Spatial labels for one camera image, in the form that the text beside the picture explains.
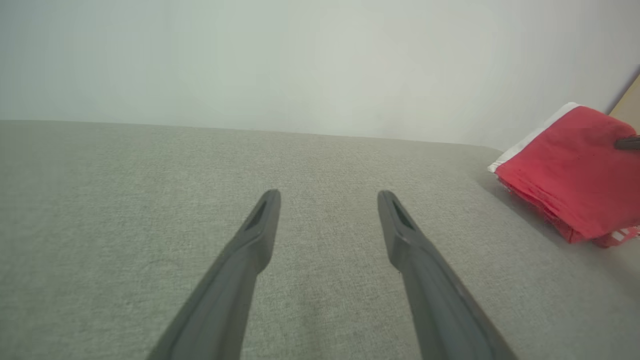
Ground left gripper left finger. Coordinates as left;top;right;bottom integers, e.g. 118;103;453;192
146;188;282;360

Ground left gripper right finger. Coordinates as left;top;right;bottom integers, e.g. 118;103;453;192
377;189;518;360

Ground red white jersey garment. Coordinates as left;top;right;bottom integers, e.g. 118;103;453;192
487;102;640;249

